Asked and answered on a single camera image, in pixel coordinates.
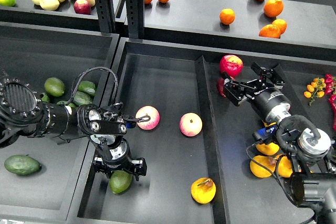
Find large avocado bottom left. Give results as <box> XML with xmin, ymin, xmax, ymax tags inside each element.
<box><xmin>4</xmin><ymin>155</ymin><xmax>41</xmax><ymax>176</ymax></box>

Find avocado far left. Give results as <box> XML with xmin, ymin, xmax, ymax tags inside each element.
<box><xmin>40</xmin><ymin>92</ymin><xmax>50</xmax><ymax>103</ymax></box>

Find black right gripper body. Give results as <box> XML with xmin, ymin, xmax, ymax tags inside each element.
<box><xmin>246</xmin><ymin>87</ymin><xmax>291</xmax><ymax>122</ymax></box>

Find pink apple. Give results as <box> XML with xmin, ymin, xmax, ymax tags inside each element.
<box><xmin>180</xmin><ymin>113</ymin><xmax>203</xmax><ymax>137</ymax></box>
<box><xmin>135</xmin><ymin>105</ymin><xmax>160</xmax><ymax>130</ymax></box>

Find avocado top right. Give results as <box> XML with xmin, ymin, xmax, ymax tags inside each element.
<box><xmin>77</xmin><ymin>81</ymin><xmax>97</xmax><ymax>97</ymax></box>

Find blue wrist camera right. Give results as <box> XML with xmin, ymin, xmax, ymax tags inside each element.
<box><xmin>253</xmin><ymin>126</ymin><xmax>277</xmax><ymax>141</ymax></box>

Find black tray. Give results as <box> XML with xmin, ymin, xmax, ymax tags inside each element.
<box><xmin>68</xmin><ymin>39</ymin><xmax>323</xmax><ymax>223</ymax></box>
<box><xmin>1</xmin><ymin>22</ymin><xmax>119</xmax><ymax>223</ymax></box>

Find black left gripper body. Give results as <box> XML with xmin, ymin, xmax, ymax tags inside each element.
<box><xmin>103</xmin><ymin>140</ymin><xmax>132</xmax><ymax>173</ymax></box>

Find orange shelf front right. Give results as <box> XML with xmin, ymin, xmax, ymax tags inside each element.
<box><xmin>259</xmin><ymin>24</ymin><xmax>281</xmax><ymax>38</ymax></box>

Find black shelf post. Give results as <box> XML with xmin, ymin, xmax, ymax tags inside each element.
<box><xmin>125</xmin><ymin>0</ymin><xmax>144</xmax><ymax>39</ymax></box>
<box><xmin>95</xmin><ymin>0</ymin><xmax>116</xmax><ymax>33</ymax></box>

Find black shelf post left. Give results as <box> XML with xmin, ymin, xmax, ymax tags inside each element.
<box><xmin>95</xmin><ymin>0</ymin><xmax>116</xmax><ymax>33</ymax></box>

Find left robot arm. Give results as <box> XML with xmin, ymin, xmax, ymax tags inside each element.
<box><xmin>1</xmin><ymin>70</ymin><xmax>150</xmax><ymax>179</ymax></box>

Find red apple upper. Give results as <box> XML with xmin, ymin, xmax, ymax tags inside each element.
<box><xmin>219</xmin><ymin>55</ymin><xmax>244</xmax><ymax>77</ymax></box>

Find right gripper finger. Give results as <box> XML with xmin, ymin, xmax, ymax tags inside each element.
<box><xmin>223</xmin><ymin>78</ymin><xmax>263</xmax><ymax>106</ymax></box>
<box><xmin>250</xmin><ymin>62</ymin><xmax>285</xmax><ymax>95</ymax></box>

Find green avocado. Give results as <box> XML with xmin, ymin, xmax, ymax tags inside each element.
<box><xmin>109</xmin><ymin>170</ymin><xmax>133</xmax><ymax>194</ymax></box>

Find pale yellow pear front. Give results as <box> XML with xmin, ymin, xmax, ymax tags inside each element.
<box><xmin>39</xmin><ymin>0</ymin><xmax>60</xmax><ymax>11</ymax></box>

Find avocado centre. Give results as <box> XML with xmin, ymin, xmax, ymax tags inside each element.
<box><xmin>56</xmin><ymin>100</ymin><xmax>77</xmax><ymax>108</ymax></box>

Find orange shelf small right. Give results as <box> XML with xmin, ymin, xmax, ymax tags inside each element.
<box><xmin>272</xmin><ymin>19</ymin><xmax>287</xmax><ymax>34</ymax></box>

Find pink apple left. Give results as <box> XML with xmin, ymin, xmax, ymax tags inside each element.
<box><xmin>135</xmin><ymin>105</ymin><xmax>160</xmax><ymax>130</ymax></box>

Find dark red apple lower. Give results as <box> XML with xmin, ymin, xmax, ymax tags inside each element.
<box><xmin>216</xmin><ymin>77</ymin><xmax>226</xmax><ymax>97</ymax></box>

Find red chili peppers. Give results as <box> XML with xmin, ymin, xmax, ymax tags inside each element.
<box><xmin>325</xmin><ymin>73</ymin><xmax>336</xmax><ymax>131</ymax></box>

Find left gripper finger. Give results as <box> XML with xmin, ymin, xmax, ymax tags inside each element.
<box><xmin>92</xmin><ymin>156</ymin><xmax>112</xmax><ymax>178</ymax></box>
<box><xmin>125</xmin><ymin>157</ymin><xmax>147</xmax><ymax>181</ymax></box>

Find black tray divider right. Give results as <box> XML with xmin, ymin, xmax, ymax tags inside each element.
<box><xmin>275</xmin><ymin>64</ymin><xmax>335</xmax><ymax>138</ymax></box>

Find black shelf post right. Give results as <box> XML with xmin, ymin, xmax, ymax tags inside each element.
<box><xmin>125</xmin><ymin>0</ymin><xmax>144</xmax><ymax>39</ymax></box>

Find pink apple right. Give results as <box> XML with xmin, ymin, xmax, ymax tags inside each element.
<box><xmin>180</xmin><ymin>113</ymin><xmax>203</xmax><ymax>137</ymax></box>

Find orange shelf centre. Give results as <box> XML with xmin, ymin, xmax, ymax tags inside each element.
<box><xmin>219</xmin><ymin>8</ymin><xmax>235</xmax><ymax>25</ymax></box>

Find avocado middle right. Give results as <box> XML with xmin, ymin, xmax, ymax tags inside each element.
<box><xmin>73</xmin><ymin>91</ymin><xmax>93</xmax><ymax>106</ymax></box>

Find red apple on shelf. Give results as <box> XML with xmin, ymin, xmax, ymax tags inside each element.
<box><xmin>73</xmin><ymin>0</ymin><xmax>91</xmax><ymax>15</ymax></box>

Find black left tray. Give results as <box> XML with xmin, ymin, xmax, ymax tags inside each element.
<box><xmin>1</xmin><ymin>22</ymin><xmax>119</xmax><ymax>223</ymax></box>

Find orange cherry tomato bunch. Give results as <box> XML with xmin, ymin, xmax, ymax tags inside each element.
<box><xmin>303</xmin><ymin>78</ymin><xmax>326</xmax><ymax>106</ymax></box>

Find large orange shelf right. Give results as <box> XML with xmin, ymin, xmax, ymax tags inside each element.
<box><xmin>264</xmin><ymin>0</ymin><xmax>284</xmax><ymax>18</ymax></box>

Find black middle tray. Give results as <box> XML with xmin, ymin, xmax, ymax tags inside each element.
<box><xmin>68</xmin><ymin>39</ymin><xmax>323</xmax><ymax>223</ymax></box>

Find avocado top left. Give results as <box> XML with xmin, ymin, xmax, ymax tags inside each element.
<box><xmin>44</xmin><ymin>77</ymin><xmax>65</xmax><ymax>97</ymax></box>

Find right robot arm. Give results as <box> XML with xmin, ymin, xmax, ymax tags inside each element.
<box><xmin>221</xmin><ymin>63</ymin><xmax>335</xmax><ymax>223</ymax></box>

